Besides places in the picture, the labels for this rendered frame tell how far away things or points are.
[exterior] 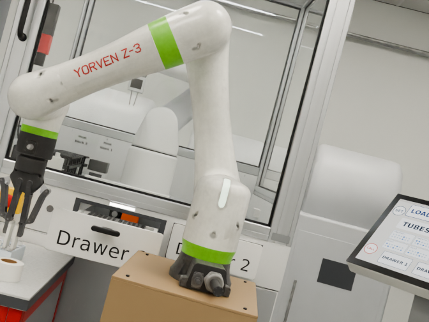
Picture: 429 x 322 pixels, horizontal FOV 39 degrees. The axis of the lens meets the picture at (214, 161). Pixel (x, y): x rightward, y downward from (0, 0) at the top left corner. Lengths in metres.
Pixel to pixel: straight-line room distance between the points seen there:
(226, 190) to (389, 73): 4.07
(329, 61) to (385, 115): 3.31
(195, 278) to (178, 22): 0.56
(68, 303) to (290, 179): 0.80
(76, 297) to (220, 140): 0.75
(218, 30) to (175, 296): 0.58
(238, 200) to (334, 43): 0.81
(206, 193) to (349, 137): 3.91
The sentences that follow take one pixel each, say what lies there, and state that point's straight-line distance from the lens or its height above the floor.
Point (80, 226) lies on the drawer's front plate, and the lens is 1.62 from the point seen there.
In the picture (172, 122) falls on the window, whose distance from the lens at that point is 1.95.
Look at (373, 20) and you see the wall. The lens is 5.40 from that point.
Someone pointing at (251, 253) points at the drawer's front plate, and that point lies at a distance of 1.95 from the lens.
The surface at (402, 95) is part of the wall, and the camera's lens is 5.35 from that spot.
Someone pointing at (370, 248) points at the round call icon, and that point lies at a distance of 1.90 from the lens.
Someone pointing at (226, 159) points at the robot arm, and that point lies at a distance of 1.54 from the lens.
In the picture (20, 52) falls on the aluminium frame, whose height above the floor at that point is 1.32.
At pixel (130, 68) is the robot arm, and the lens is 1.40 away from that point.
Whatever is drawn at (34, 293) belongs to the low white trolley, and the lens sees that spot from 1.45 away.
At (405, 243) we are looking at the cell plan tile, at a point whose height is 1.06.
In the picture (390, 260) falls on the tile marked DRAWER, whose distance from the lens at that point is 1.85.
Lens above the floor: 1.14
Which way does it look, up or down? level
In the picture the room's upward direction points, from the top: 15 degrees clockwise
